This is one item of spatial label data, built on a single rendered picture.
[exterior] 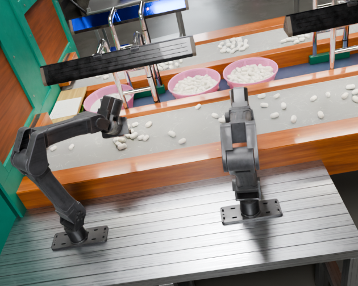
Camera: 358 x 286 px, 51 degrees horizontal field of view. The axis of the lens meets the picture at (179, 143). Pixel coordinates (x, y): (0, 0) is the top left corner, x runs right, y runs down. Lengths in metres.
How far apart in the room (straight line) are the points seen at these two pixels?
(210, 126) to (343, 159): 0.53
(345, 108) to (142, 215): 0.90
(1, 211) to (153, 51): 0.86
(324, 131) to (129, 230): 0.79
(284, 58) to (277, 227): 1.06
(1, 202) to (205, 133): 0.84
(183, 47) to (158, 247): 0.74
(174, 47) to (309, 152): 0.64
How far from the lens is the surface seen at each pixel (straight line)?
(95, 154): 1.62
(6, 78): 1.72
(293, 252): 1.20
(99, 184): 1.46
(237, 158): 0.94
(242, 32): 2.34
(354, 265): 1.28
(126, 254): 1.28
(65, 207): 1.26
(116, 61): 1.50
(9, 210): 1.60
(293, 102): 1.66
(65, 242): 1.40
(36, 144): 1.10
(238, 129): 0.98
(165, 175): 1.41
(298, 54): 2.07
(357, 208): 2.23
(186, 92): 1.85
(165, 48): 1.47
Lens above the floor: 1.65
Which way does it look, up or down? 37 degrees down
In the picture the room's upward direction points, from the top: 14 degrees counter-clockwise
